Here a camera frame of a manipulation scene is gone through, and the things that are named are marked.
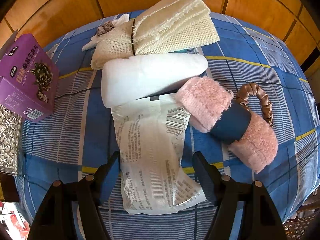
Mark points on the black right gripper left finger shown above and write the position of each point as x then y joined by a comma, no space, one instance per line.
54,218

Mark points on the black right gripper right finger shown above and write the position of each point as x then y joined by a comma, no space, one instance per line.
260,218

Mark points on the blue plaid tablecloth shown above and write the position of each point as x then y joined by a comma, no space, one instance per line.
79,136

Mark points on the pink fluffy rolled towel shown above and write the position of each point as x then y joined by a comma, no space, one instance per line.
213,110

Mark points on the silver ornate tissue box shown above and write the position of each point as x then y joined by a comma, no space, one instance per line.
10,143

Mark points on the clear printed plastic package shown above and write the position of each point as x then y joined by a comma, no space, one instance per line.
150,134

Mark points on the brown satin scrunchie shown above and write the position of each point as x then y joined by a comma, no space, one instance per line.
253,89

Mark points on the purple cardboard box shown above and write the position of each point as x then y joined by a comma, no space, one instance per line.
28,78

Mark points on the grey brown small scrunchie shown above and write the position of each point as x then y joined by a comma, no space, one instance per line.
105,28

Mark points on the cream mesh cloth bundle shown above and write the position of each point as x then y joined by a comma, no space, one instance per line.
166,27

